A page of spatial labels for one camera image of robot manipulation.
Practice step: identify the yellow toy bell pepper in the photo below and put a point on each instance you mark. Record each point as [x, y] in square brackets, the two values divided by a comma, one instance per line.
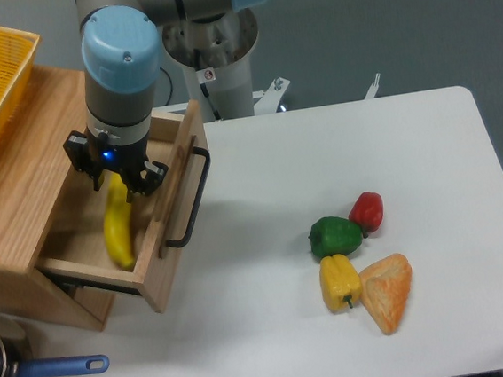
[339, 281]

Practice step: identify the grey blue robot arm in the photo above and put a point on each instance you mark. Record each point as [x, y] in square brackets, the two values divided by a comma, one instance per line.
[123, 43]

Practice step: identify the yellow toy banana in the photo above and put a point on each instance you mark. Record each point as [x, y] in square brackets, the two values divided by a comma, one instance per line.
[116, 224]

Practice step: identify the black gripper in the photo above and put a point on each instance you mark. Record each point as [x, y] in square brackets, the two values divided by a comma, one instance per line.
[91, 155]

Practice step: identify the green toy bell pepper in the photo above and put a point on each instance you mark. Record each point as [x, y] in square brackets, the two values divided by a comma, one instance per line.
[334, 235]

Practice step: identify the red toy bell pepper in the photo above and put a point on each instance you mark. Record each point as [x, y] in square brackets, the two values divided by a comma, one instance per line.
[368, 212]

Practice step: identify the open wooden top drawer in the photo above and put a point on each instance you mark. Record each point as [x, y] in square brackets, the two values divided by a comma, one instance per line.
[74, 253]

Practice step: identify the wooden drawer cabinet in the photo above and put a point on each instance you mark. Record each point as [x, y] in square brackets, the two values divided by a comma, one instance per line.
[33, 172]

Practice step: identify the orange toy bread wedge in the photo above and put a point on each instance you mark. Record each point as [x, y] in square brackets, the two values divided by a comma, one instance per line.
[386, 287]

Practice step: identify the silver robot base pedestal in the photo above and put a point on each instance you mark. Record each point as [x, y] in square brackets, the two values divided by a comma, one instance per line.
[214, 55]

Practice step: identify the black pan blue handle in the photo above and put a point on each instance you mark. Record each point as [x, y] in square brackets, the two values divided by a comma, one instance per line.
[17, 359]

